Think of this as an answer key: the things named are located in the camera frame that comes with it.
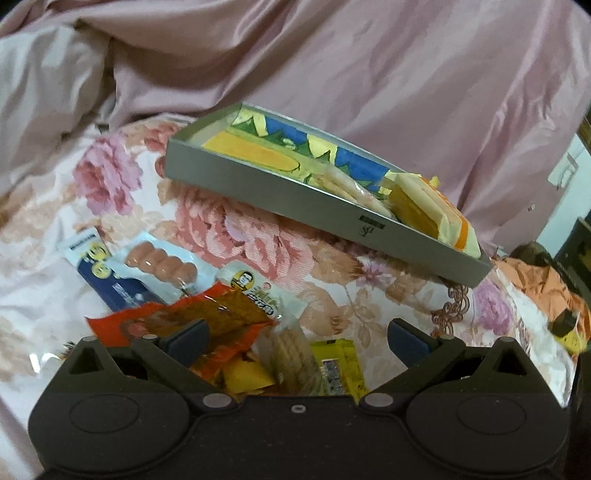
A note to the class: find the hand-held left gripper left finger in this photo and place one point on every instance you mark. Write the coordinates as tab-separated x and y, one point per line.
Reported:
184	345

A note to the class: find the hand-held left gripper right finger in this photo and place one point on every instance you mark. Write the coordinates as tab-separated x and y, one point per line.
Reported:
405	344

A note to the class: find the red orange snack packet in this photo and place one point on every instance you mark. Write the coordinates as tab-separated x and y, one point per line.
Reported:
231	314

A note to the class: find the red brown snack packet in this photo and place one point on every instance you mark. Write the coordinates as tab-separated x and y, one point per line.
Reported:
120	325

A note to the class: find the grey cardboard box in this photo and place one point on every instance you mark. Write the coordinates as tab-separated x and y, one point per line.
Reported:
277	194

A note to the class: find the sausage packet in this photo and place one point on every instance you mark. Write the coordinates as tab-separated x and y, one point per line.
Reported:
161	263

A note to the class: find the round biscuit packet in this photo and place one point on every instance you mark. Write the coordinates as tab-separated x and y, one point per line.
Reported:
291	355

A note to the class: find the blue white snack packet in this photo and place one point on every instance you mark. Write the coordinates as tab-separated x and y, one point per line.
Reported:
99	272

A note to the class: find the floral bed sheet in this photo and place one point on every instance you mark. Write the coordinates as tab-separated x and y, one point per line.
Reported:
231	230

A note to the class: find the yellow orange snack packet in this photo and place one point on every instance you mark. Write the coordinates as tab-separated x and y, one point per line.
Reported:
429	212

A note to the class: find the orange cloth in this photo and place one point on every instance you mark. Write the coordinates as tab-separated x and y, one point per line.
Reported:
540	281

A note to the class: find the yellow black object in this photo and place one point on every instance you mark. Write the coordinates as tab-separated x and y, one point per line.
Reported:
570	334

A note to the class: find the clear biscuit packet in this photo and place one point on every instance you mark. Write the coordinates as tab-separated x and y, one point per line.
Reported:
346	187

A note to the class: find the dark cabinet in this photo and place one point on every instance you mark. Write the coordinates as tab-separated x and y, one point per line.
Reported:
577	258

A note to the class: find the yellow blue snack packet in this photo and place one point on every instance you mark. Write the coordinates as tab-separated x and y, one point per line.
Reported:
258	152

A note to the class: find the pink satin blanket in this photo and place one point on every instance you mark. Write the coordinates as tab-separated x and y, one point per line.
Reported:
369	69

